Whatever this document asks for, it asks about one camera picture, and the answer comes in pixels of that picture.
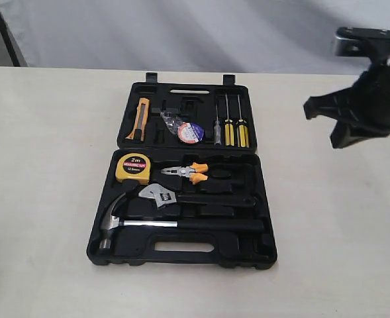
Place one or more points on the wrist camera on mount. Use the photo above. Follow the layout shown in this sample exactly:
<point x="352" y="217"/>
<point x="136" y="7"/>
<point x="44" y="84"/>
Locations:
<point x="372" y="43"/>

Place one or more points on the yellow tape measure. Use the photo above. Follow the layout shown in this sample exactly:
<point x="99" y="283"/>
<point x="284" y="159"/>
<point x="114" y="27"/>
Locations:
<point x="133" y="166"/>

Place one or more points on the black plastic tool case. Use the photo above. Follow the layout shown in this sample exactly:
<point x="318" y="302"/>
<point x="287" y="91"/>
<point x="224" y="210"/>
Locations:
<point x="232" y="171"/>

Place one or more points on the orange utility knife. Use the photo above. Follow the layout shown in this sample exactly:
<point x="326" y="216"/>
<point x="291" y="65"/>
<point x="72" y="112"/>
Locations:
<point x="138" y="131"/>

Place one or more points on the clear voltage tester screwdriver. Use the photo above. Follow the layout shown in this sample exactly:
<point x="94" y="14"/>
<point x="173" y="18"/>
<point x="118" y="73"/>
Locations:
<point x="217" y="126"/>

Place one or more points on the yellow black screwdriver left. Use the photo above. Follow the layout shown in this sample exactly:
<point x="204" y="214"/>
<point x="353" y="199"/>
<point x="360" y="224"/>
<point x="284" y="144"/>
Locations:
<point x="228" y="125"/>

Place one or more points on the adjustable wrench black handle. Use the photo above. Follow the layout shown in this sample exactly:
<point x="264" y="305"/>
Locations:
<point x="163" y="196"/>

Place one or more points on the black electrical tape roll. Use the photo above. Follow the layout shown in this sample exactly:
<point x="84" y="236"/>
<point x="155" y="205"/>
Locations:
<point x="189" y="133"/>

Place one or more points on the black stand pole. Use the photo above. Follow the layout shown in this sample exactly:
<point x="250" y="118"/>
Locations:
<point x="4" y="32"/>

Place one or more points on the yellow black screwdriver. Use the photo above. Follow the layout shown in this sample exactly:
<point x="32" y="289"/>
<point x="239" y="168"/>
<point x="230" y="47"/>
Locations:
<point x="242" y="128"/>
<point x="228" y="125"/>

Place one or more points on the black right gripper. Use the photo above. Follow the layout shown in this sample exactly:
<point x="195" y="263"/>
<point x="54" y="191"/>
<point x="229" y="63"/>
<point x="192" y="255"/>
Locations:
<point x="362" y="112"/>

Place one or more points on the orange handled pliers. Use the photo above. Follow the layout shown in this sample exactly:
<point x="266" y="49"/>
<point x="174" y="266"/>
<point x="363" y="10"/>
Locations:
<point x="195" y="173"/>

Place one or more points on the claw hammer black grip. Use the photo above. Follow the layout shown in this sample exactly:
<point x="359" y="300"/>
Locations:
<point x="110" y="222"/>

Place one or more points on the yellow black screwdriver right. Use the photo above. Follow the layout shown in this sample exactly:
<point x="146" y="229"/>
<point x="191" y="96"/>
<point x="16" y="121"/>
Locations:
<point x="242" y="128"/>

